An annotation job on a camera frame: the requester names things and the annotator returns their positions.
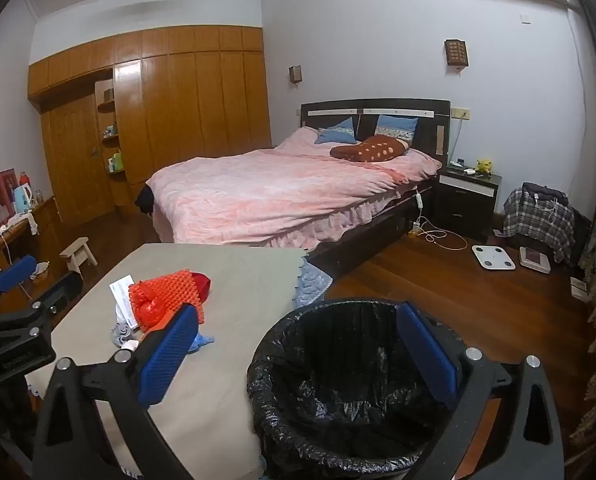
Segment white cable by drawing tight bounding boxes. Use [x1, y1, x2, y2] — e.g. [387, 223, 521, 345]
[410, 190, 469, 252]

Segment wooden wardrobe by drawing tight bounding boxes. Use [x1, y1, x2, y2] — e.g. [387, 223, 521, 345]
[28, 26, 273, 226]

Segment wooden side desk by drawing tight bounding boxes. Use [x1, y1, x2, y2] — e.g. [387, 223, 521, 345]
[0, 195, 63, 313]

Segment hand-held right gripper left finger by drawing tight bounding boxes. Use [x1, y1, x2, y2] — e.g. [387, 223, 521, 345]
[32, 302, 201, 480]

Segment dark nightstand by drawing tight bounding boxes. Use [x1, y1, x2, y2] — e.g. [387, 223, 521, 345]
[437, 166, 503, 243]

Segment orange foam net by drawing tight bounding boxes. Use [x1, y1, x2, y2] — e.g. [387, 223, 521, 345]
[128, 269, 207, 333]

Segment white cloth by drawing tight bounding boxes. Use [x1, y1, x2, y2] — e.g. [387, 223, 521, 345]
[110, 310, 139, 350]

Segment small blue cloth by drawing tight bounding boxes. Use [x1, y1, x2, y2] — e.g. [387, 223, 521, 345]
[187, 332, 217, 356]

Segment grey table mat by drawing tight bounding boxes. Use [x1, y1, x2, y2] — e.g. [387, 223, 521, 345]
[25, 243, 306, 480]

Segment blue quilted cloth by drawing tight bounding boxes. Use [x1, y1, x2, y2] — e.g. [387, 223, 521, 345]
[293, 259, 335, 308]

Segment brown dotted pillow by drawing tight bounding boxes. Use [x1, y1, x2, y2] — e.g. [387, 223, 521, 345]
[329, 135, 411, 163]

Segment dark wooden bed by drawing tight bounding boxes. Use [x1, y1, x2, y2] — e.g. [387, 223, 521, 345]
[145, 98, 452, 281]

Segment blue pillow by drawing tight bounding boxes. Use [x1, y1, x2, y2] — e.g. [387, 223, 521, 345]
[374, 114, 419, 142]
[314, 117, 357, 145]

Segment white bathroom scale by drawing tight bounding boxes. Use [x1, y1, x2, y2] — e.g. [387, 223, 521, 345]
[472, 245, 517, 271]

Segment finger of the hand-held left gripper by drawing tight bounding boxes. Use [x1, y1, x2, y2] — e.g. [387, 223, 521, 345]
[0, 255, 38, 322]
[0, 271, 84, 356]

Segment plaid cloth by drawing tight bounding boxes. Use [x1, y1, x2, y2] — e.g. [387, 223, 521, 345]
[503, 182, 576, 263]

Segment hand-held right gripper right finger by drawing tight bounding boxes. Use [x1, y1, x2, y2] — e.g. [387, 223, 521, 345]
[395, 301, 565, 480]

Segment white printed paper packet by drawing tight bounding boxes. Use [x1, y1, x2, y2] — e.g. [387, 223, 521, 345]
[108, 275, 141, 331]

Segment large brown wall lamp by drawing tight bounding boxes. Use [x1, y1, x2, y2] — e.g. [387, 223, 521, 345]
[444, 38, 470, 69]

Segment white blue electric kettle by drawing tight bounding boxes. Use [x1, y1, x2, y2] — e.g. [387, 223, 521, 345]
[12, 183, 34, 217]

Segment red round container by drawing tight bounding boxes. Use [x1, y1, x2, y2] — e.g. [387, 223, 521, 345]
[192, 271, 213, 306]

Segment trash bin with black bag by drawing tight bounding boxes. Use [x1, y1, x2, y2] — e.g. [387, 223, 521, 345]
[247, 299, 484, 480]

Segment pink bed blanket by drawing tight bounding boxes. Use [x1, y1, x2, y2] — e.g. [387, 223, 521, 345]
[146, 126, 443, 247]

